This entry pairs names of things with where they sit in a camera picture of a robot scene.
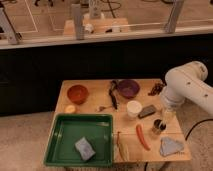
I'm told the yellow banana toy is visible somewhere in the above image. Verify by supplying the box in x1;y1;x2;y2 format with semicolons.
116;132;129;162

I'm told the dark grey eraser block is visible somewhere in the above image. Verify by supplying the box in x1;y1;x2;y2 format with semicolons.
138;105;157;119

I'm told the small metal fork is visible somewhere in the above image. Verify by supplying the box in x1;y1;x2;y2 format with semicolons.
97;106;112;112

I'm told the green plastic tray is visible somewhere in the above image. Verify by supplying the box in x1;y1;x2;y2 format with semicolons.
44;114;114;167

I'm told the wooden board beyond barrier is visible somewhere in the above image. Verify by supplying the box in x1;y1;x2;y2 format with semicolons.
63;18;130;36

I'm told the black utensil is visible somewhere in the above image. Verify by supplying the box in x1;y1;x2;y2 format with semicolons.
108;80;118;110

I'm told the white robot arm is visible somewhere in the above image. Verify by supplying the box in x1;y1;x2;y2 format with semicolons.
160;61;213;125

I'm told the orange bowl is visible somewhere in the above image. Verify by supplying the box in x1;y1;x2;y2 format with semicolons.
67;85;89;105

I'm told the grey metal post right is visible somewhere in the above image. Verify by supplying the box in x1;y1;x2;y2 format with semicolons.
164;0;184;33

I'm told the white plastic cup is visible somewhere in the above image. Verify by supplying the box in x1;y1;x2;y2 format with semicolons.
126;100;142;118

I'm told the grey metal post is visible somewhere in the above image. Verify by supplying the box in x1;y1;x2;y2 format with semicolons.
71;4;84;40
164;0;184;33
0;8;19;45

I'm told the red chili pepper toy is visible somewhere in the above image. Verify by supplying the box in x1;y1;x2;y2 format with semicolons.
136;124;150;151

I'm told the small yellow round object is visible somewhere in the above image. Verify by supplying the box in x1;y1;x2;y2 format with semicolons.
65;105;76;114

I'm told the black power cable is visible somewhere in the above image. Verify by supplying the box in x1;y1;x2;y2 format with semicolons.
185;118;213;141

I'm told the blue grey sponge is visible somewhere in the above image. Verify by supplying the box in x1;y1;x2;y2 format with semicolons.
75;137;96;161

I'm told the blue grey folded cloth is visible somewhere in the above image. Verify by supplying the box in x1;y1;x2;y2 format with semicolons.
159;137;184;157

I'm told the small metal cup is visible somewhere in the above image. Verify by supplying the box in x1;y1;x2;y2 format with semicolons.
152;119;166;135

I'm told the purple bowl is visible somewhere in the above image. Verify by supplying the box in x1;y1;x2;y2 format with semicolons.
118;79;140;99

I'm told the grey metal post middle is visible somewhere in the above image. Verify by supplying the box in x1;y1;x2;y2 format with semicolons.
71;4;84;40

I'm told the grey metal post left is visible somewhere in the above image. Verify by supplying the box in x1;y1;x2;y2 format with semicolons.
0;8;19;45

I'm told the dark brown grape bunch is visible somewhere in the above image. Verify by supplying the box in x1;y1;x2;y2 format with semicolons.
148;83;164;96

